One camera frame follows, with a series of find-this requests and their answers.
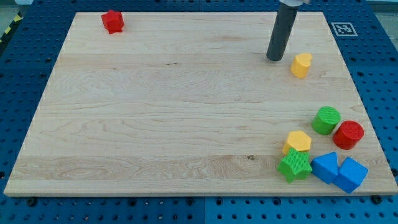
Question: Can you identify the yellow heart block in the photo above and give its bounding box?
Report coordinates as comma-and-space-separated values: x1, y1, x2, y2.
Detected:
290, 53, 313, 78

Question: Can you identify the green star block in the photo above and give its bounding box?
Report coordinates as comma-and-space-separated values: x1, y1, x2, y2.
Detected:
277, 147, 312, 184

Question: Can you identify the red star block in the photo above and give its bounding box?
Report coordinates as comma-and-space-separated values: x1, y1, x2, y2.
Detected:
101, 10, 124, 34

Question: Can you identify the light wooden board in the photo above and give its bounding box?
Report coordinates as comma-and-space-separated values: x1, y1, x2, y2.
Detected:
4, 12, 397, 197

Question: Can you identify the yellow hexagon block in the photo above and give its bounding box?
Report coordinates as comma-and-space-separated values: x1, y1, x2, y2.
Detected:
282, 131, 312, 155

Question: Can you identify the green cylinder block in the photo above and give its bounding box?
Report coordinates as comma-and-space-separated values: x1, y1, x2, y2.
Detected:
312, 106, 341, 135

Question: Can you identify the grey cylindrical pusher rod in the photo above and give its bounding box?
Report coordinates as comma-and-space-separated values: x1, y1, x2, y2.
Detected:
266, 0, 302, 61

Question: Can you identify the blue triangle block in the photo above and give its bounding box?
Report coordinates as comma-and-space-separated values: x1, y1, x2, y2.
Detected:
310, 152, 338, 184

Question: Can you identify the red cylinder block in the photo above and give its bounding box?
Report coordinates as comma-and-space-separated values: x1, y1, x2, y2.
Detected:
333, 120, 364, 150

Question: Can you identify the blue cube block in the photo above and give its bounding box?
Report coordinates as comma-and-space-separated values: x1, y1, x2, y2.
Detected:
333, 157, 368, 194

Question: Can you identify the white fiducial marker tag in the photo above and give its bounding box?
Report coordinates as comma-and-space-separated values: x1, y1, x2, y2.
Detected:
331, 22, 358, 37

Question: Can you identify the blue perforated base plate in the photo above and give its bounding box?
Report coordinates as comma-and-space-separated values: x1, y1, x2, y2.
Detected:
1, 1, 397, 223

